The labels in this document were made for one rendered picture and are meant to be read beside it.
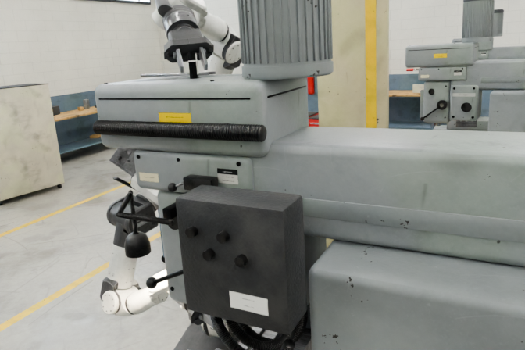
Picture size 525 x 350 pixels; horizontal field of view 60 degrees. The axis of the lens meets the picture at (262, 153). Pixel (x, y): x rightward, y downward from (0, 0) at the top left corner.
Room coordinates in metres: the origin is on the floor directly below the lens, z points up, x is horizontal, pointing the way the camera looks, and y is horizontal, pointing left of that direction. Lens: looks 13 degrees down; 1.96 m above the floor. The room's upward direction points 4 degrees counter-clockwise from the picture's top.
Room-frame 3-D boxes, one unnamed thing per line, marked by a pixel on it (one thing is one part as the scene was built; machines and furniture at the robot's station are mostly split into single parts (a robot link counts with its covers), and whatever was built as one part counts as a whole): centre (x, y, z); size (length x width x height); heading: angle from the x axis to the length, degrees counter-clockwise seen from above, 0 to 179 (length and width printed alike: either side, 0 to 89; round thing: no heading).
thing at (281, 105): (1.13, 0.14, 1.81); 0.47 x 0.26 x 0.16; 62
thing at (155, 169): (1.12, 0.12, 1.68); 0.34 x 0.24 x 0.10; 62
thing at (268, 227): (0.70, 0.05, 1.62); 0.20 x 0.09 x 0.21; 62
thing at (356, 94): (2.74, -0.56, 1.15); 0.52 x 0.40 x 2.30; 62
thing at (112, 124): (0.99, 0.19, 1.79); 0.45 x 0.04 x 0.04; 62
